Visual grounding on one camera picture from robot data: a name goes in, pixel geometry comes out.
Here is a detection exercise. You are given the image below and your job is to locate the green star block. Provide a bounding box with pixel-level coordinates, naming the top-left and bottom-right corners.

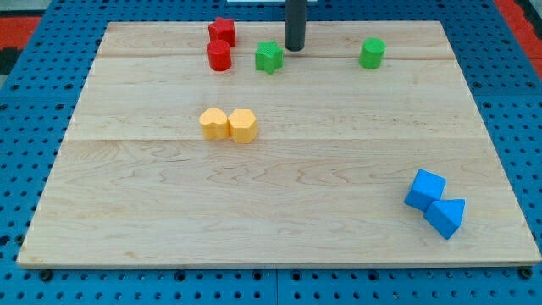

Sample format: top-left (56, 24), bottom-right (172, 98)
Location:
top-left (255, 40), bottom-right (284, 75)

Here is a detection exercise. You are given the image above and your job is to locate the yellow hexagon block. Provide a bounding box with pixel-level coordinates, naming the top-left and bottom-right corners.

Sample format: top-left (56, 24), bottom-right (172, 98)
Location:
top-left (228, 109), bottom-right (258, 144)

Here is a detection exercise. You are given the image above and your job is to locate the red star block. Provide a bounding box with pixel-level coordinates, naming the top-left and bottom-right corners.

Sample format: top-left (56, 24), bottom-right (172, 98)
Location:
top-left (207, 17), bottom-right (236, 47)

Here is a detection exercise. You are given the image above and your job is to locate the yellow heart block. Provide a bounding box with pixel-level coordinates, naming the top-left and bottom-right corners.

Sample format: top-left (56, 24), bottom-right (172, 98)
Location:
top-left (199, 108), bottom-right (230, 140)

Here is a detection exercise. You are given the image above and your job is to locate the light wooden board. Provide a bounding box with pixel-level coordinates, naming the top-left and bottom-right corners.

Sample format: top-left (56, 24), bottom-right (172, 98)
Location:
top-left (18, 21), bottom-right (541, 269)

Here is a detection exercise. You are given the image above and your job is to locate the red cylinder block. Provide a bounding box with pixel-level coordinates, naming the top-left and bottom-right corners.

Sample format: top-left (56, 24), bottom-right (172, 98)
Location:
top-left (207, 40), bottom-right (232, 71)

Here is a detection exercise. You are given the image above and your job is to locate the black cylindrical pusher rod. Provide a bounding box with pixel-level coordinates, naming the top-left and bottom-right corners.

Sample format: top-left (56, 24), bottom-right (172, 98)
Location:
top-left (285, 0), bottom-right (307, 52)

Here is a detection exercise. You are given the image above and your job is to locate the green cylinder block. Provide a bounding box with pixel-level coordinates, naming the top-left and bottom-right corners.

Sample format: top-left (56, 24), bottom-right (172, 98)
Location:
top-left (358, 37), bottom-right (386, 69)

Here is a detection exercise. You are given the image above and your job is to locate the blue cube block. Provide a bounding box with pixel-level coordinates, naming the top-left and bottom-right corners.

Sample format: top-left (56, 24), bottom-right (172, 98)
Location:
top-left (404, 169), bottom-right (446, 212)

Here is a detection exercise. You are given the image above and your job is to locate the blue triangular prism block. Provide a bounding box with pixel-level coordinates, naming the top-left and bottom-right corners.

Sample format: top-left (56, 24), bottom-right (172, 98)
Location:
top-left (423, 198), bottom-right (466, 240)

